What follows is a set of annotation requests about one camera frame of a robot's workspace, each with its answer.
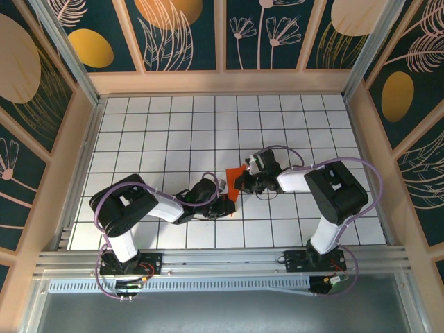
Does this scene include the orange paper sheet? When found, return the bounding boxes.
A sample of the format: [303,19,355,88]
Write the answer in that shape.
[224,165,248,219]

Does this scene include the grey metal shelf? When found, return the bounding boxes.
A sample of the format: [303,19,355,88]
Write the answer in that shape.
[20,289,429,333]

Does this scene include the black electronics module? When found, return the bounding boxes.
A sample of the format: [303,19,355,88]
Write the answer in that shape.
[307,275,350,298]
[115,280,144,301]

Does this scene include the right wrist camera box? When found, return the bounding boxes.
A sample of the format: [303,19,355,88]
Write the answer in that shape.
[244,155,260,175]

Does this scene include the aluminium mounting rail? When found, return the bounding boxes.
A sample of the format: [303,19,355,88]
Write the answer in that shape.
[33,245,413,278]

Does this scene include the slotted grey cable duct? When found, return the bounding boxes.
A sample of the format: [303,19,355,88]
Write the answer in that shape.
[48,277,313,294]

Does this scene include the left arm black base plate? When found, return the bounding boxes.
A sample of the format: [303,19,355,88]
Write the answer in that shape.
[99,252,164,277]

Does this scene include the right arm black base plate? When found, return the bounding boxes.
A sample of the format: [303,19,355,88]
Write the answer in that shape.
[283,248,348,275]

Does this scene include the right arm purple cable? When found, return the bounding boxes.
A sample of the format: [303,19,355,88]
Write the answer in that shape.
[253,145,383,298]

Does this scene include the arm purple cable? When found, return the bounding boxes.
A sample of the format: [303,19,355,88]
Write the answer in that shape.
[253,145,383,298]
[94,172,220,301]

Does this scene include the aluminium side rail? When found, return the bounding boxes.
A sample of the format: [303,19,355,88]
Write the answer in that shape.
[53,99,107,251]

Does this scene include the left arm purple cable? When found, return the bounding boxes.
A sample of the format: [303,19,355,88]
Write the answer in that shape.
[94,172,220,301]

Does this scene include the aluminium frame post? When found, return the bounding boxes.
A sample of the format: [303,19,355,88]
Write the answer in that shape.
[29,0,104,107]
[341,0,407,101]

